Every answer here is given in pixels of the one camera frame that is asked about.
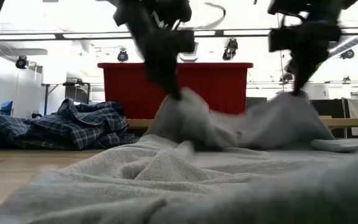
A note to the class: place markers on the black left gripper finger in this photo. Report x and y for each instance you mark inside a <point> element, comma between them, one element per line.
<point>174,74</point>
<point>160,71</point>

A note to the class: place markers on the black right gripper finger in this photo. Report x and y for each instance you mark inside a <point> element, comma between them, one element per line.
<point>300,74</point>
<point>317,62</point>

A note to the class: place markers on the blue plaid button shirt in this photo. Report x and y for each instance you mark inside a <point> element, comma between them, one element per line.
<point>79,124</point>

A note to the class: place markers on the grey garment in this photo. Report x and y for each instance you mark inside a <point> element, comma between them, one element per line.
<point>197,174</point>

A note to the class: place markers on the blue plaid pajama pants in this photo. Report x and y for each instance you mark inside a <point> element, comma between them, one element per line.
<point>5,127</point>

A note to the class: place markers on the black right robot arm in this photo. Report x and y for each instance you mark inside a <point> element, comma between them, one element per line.
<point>337,6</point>

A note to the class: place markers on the red plastic laundry bin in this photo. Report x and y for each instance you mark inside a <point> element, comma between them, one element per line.
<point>216,90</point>

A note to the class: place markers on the black round ceiling spotlight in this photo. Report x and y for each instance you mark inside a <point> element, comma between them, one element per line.
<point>122,56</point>
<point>21,62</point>
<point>347,54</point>

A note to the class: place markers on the black partition panel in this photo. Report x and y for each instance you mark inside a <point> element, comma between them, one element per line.
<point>331,107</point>

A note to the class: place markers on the light wood side table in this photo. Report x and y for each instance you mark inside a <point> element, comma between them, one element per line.
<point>353,122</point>

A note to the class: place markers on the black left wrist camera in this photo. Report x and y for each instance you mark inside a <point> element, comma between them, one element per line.
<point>174,11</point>

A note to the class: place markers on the black ceiling camera mount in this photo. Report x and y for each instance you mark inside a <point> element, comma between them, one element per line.
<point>230,49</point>

